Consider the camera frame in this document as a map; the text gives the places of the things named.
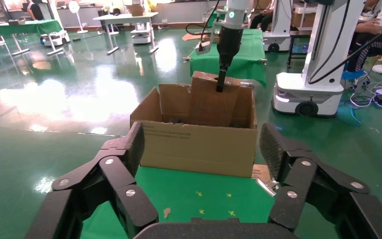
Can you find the black frame cart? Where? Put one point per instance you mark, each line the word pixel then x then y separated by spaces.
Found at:
pixel 298 49

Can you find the gray aluminium camera bracket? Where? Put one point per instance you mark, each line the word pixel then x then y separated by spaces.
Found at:
pixel 213 31

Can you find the seated person black trousers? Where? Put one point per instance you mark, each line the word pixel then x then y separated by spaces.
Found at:
pixel 260 18

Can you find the white work table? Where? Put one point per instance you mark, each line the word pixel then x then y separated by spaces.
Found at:
pixel 125 17

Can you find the low white robot base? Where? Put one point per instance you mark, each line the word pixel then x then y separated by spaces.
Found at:
pixel 142 34
pixel 55 38

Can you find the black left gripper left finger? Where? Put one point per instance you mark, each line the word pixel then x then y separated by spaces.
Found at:
pixel 112 184

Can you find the small brown cardboard scrap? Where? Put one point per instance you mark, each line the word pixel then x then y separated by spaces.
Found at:
pixel 167 213

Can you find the tan printed cardboard piece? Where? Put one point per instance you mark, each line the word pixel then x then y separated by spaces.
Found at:
pixel 261 171

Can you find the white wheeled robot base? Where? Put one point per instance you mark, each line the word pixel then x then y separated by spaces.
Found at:
pixel 309 89

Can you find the green table cloth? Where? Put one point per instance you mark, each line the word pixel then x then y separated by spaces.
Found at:
pixel 194 184

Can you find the white standing fan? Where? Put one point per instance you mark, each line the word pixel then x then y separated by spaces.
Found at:
pixel 75 8

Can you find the green cloth covered table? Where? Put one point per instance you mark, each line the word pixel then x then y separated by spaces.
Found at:
pixel 247 56

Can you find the flat brown cardboard sheet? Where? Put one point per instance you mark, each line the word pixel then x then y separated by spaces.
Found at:
pixel 191 37

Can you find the green topped work table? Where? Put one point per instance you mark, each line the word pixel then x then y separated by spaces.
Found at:
pixel 26 27

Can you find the gray wrist camera box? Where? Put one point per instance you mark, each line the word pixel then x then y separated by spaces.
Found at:
pixel 203 48

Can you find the large open cardboard carton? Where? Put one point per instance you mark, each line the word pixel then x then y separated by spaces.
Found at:
pixel 197 148

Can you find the white robot with column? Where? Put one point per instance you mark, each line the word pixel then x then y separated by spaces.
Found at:
pixel 281 23

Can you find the cardboard box on table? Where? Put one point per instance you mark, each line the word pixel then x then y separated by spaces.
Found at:
pixel 135 10

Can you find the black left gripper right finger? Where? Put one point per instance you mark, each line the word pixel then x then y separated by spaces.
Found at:
pixel 309 191

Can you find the small brown cardboard box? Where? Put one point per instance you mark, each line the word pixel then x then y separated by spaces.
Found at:
pixel 210 102

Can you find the person in black shirt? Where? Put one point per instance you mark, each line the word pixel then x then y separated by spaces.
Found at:
pixel 36 11

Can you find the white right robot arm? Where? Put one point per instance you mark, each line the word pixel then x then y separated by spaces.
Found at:
pixel 235 13

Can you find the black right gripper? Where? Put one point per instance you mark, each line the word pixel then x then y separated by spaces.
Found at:
pixel 229 44

